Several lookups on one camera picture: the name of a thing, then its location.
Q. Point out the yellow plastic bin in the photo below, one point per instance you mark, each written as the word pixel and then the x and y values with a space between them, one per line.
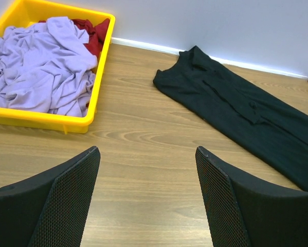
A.
pixel 26 13

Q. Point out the black t shirt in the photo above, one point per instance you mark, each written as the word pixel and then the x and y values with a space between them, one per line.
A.
pixel 262 124

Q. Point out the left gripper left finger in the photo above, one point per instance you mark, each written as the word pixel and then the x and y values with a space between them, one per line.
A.
pixel 50 208

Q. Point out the lavender t shirt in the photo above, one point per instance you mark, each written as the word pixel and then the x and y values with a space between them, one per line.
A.
pixel 46 68

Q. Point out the red t shirt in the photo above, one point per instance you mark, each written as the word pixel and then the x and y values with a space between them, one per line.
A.
pixel 94 36

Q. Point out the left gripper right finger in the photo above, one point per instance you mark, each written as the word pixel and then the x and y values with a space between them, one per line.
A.
pixel 244 210

